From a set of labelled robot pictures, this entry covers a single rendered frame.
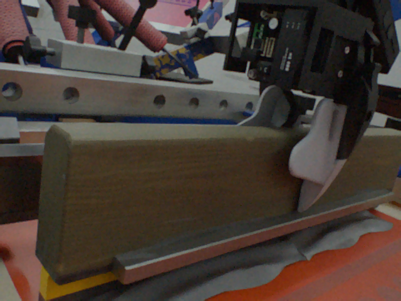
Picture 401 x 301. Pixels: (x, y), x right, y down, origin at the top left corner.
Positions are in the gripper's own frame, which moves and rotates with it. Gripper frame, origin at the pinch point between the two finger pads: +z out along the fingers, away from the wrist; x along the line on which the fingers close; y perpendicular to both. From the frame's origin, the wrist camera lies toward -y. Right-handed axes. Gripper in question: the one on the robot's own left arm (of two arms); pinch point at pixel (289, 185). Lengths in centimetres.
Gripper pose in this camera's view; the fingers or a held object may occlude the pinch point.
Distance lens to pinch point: 33.4
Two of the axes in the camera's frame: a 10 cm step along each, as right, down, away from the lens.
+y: -7.4, 0.5, -6.7
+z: -1.8, 9.5, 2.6
